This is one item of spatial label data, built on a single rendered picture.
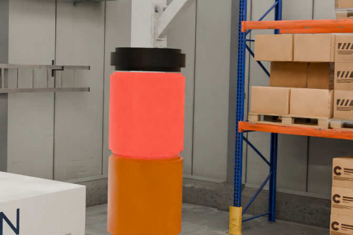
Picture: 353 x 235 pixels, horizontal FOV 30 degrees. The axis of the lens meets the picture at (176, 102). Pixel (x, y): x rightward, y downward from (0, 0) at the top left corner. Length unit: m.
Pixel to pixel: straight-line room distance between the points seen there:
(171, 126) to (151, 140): 0.02
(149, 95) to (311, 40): 8.43
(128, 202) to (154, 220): 0.02
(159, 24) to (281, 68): 6.64
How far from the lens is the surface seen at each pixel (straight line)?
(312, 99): 8.80
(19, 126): 10.13
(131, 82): 0.42
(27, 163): 10.29
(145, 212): 0.42
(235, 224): 9.46
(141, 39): 3.01
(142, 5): 3.02
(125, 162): 0.42
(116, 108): 0.43
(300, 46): 8.90
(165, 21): 2.97
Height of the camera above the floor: 2.33
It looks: 3 degrees down
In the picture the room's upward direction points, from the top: 1 degrees clockwise
